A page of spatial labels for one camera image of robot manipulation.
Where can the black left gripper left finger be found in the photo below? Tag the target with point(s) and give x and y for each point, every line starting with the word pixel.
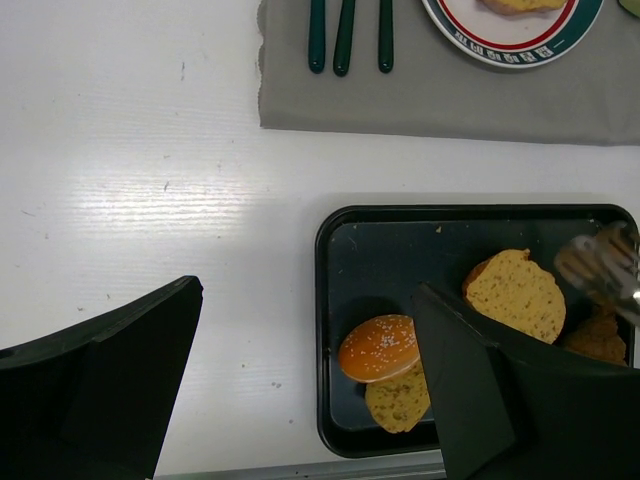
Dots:
pixel 94 400

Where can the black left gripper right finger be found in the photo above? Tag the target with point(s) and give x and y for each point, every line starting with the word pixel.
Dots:
pixel 508 406

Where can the metal food tongs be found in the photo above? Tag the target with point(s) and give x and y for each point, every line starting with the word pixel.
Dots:
pixel 605 266

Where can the small oval bread slice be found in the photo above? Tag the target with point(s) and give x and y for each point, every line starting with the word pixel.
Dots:
pixel 399 403

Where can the orange bagel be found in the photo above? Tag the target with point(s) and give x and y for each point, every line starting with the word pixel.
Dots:
pixel 597 338

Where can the sesame bun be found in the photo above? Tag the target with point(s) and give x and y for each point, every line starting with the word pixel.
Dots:
pixel 380 348

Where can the black baking tray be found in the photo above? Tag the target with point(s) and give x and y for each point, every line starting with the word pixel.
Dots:
pixel 369 259

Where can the grey cloth placemat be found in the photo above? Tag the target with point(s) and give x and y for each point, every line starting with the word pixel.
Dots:
pixel 589 96

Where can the white plate teal red rim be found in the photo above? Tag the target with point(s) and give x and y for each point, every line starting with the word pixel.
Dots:
pixel 513 41

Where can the aluminium front rail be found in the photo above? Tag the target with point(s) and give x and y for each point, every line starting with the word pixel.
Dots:
pixel 422 466

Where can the gold fork green handle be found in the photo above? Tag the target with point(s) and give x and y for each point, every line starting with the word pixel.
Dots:
pixel 344 38

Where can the gold knife green handle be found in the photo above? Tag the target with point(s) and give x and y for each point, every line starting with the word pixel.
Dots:
pixel 385 36

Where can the gold spoon green handle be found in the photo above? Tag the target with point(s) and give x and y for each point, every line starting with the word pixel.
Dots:
pixel 317 36

